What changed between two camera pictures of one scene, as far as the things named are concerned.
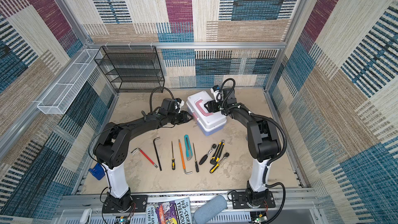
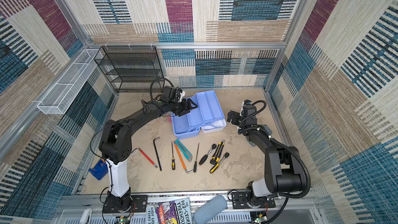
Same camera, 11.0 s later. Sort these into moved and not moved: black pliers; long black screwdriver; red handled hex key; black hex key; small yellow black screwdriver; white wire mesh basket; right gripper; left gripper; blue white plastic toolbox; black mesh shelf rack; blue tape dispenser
Moved: left gripper; blue white plastic toolbox; right gripper; long black screwdriver
Not moved: small yellow black screwdriver; blue tape dispenser; white wire mesh basket; black pliers; black hex key; red handled hex key; black mesh shelf rack
